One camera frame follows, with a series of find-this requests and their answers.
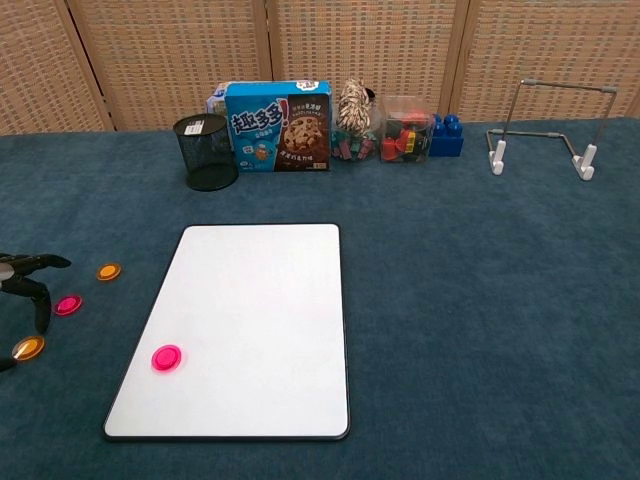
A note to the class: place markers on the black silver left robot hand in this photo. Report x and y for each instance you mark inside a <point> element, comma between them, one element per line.
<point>22,287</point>

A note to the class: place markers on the pink round magnet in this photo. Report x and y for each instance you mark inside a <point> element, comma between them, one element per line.
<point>168,358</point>
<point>69,304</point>

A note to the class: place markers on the orange round magnet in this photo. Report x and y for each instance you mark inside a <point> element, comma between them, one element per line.
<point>108,272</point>
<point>28,347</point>

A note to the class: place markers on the white magnetic board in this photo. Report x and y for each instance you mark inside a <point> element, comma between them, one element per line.
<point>250,310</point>

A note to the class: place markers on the woven rattan screen panel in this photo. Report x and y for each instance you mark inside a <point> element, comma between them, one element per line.
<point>365,40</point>
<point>550,40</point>
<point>35,65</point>
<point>170,55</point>

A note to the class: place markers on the black mesh pen holder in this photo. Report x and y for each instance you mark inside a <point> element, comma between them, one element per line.
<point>207,155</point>

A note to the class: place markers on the white blue carton box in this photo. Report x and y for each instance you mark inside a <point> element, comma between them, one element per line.
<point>216,100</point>

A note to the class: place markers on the blue chocolate cookie box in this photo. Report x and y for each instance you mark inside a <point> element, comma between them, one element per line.
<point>260,130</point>

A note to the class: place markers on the clear tub of binder clips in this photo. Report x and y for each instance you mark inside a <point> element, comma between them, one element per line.
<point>354,147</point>

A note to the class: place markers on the zebra print plush toy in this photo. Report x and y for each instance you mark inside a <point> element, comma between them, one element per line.
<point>354,107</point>

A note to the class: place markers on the clear box of coloured blocks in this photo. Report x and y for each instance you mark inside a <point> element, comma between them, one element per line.
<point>405,137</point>

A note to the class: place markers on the blue building block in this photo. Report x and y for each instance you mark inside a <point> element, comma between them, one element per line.
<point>446,137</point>

